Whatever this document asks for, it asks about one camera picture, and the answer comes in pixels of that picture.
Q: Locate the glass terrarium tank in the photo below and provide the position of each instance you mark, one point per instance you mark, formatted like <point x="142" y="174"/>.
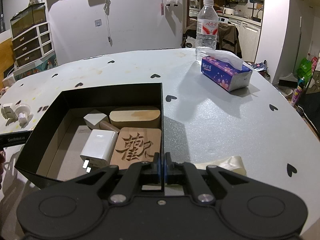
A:
<point x="27" y="18"/>

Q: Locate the clear water bottle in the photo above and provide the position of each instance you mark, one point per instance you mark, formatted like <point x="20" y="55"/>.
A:
<point x="207" y="30"/>

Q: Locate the carved wooden coaster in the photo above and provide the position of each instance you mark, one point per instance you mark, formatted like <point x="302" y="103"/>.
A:
<point x="135" y="145"/>

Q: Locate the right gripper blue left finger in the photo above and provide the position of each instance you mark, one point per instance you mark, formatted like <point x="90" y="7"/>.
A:
<point x="133" y="179"/>

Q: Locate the purple tissue pack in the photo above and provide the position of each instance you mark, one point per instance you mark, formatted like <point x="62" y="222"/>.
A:
<point x="226" y="70"/>

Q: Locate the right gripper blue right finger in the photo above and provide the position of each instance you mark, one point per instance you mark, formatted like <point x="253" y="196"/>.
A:
<point x="188" y="179"/>

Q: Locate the white drawer cabinet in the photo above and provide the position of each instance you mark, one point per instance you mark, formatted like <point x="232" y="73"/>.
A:
<point x="33" y="44"/>

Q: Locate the white plush toy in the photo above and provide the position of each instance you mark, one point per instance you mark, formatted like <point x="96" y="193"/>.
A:
<point x="173" y="3"/>

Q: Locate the white cube adapter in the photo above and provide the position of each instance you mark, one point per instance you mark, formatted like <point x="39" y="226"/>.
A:
<point x="93" y="119"/>

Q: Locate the oval wooden block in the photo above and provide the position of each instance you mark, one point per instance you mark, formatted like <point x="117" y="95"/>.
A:
<point x="138" y="117"/>

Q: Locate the white suction hook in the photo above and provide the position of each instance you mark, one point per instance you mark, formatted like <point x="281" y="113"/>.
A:
<point x="24" y="114"/>

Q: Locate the black cardboard box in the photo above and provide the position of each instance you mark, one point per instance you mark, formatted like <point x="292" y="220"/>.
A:
<point x="80" y="101"/>

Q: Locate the white wall charger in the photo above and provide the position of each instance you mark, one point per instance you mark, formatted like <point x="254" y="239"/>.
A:
<point x="98" y="149"/>

